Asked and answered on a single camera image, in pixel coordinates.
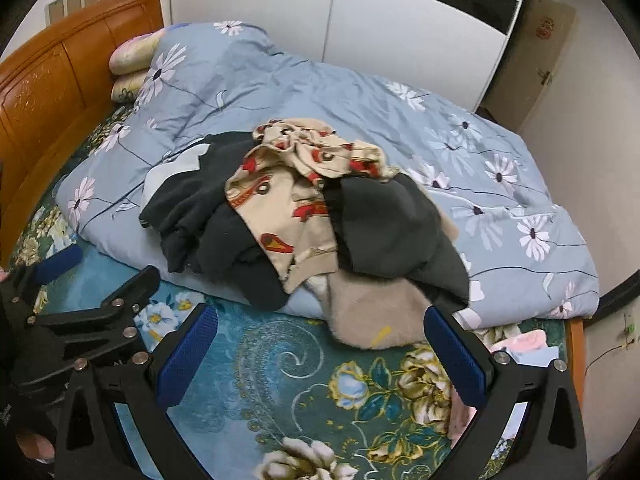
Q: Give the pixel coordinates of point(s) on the white and black wardrobe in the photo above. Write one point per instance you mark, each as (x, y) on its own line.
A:
(400, 35)

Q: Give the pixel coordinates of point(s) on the beige fluffy garment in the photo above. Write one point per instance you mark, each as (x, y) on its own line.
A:
(360, 312)

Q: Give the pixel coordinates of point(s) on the white wall socket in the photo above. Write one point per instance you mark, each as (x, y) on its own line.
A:
(631, 327)

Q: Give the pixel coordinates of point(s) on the red door decoration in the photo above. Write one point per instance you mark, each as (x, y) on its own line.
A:
(546, 26)

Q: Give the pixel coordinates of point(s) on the pink fluffy garment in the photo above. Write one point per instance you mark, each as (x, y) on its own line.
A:
(520, 341)

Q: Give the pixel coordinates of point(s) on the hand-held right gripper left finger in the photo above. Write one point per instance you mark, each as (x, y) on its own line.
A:
(192, 355)

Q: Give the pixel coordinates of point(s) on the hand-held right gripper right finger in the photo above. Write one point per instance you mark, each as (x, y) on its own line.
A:
(457, 360)

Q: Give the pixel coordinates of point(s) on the person's left hand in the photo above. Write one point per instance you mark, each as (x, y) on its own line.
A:
(35, 447)

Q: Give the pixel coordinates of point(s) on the cream printed garment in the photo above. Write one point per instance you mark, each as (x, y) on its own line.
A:
(280, 200)

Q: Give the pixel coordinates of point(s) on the blue floral duvet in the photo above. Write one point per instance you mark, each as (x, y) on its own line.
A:
(300, 90)

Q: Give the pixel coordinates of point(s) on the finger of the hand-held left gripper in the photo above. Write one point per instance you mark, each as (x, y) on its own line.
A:
(115, 315)
(60, 262)

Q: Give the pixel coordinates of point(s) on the dark green-grey garment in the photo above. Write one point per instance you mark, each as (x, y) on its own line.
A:
(400, 230)

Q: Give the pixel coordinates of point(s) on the orange wooden bed frame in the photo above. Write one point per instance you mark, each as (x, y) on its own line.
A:
(50, 85)

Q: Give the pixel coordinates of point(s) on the cream floral pillow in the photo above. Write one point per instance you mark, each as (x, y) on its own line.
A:
(127, 87)

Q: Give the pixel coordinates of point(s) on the black garment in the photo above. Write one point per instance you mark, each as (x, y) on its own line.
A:
(235, 260)

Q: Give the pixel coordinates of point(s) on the green floral blanket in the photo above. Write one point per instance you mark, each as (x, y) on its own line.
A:
(280, 360)

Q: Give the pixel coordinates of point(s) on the pink floral pillow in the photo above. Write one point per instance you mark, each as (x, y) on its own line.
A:
(131, 52)

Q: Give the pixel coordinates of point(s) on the beige wooden door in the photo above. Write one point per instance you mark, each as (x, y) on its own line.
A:
(530, 60)

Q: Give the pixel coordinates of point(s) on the grey wall panel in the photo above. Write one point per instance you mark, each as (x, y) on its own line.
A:
(75, 2)

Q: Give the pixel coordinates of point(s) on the dark grey garment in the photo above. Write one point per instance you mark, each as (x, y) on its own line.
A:
(185, 200)

